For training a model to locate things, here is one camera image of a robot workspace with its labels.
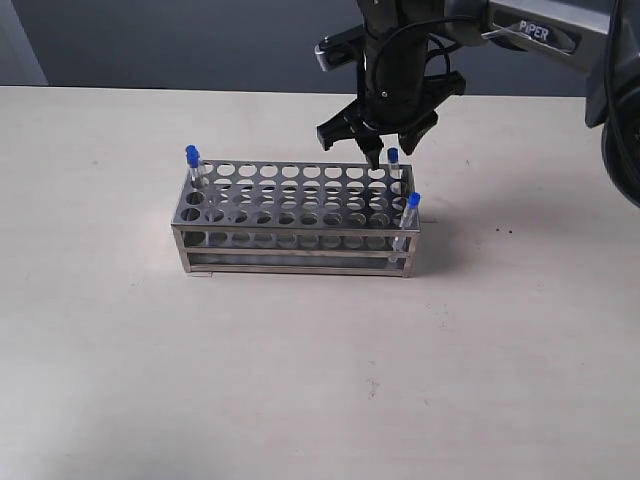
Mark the blue capped tube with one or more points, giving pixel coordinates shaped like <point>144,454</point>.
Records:
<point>395,171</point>
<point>408,216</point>
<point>192,155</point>
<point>195,175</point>

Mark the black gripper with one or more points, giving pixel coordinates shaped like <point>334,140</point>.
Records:
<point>406,72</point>

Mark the stainless steel test tube rack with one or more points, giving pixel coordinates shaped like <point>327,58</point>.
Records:
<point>306,218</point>

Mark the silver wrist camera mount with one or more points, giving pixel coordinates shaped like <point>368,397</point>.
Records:
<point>340,49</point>

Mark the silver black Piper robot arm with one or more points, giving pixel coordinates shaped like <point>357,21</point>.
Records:
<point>597,38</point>

